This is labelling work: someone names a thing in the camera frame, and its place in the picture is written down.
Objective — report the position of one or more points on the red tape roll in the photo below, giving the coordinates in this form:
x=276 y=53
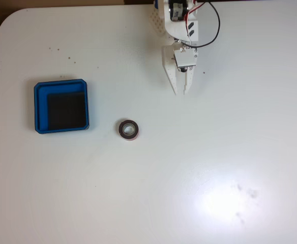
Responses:
x=120 y=130

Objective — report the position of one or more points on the blue box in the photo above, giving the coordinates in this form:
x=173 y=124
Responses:
x=40 y=109

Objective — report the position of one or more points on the white perforated plate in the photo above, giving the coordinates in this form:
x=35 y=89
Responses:
x=157 y=23

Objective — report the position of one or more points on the blue clamp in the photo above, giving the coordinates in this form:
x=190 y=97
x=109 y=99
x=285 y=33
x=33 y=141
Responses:
x=155 y=3

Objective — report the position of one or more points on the black foam pad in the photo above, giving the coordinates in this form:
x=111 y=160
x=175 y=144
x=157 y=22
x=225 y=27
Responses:
x=67 y=109

